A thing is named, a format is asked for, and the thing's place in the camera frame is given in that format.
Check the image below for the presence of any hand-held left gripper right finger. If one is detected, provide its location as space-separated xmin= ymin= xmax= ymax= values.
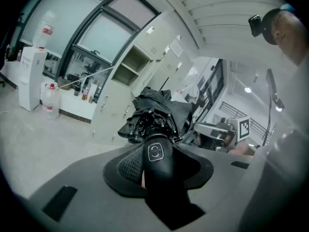
xmin=172 ymin=143 xmax=256 ymax=218

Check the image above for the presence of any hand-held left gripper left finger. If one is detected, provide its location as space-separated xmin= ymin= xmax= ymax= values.
xmin=28 ymin=144 xmax=155 ymax=232

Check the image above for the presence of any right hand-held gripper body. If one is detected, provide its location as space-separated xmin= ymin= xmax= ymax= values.
xmin=194 ymin=116 xmax=252 ymax=152

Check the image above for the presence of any beige metal locker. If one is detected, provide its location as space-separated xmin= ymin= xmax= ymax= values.
xmin=91 ymin=10 xmax=201 ymax=145

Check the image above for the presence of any black metal railing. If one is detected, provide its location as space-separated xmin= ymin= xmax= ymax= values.
xmin=219 ymin=101 xmax=272 ymax=140

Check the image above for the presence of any white low counter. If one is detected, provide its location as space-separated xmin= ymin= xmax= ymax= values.
xmin=40 ymin=81 xmax=98 ymax=124

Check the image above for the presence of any clear water jug red cap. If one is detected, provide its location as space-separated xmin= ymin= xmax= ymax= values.
xmin=41 ymin=83 xmax=60 ymax=120

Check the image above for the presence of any white paper sign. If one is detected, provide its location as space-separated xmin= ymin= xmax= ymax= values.
xmin=169 ymin=38 xmax=184 ymax=58

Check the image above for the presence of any person's head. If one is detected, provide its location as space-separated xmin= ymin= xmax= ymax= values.
xmin=270 ymin=8 xmax=309 ymax=66

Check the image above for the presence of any white water dispenser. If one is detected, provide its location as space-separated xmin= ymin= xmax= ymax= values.
xmin=18 ymin=46 xmax=48 ymax=113

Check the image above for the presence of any clear water bottle on dispenser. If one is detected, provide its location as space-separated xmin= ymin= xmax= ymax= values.
xmin=32 ymin=10 xmax=57 ymax=49

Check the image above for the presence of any black head camera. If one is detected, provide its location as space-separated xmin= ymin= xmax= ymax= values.
xmin=248 ymin=14 xmax=263 ymax=37

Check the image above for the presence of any black head strap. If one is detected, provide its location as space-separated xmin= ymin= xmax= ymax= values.
xmin=261 ymin=8 xmax=282 ymax=45

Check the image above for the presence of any black window frame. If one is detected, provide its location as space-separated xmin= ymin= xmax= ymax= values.
xmin=55 ymin=0 xmax=160 ymax=82

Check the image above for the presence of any teal hair tie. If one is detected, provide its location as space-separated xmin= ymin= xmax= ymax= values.
xmin=280 ymin=3 xmax=296 ymax=13

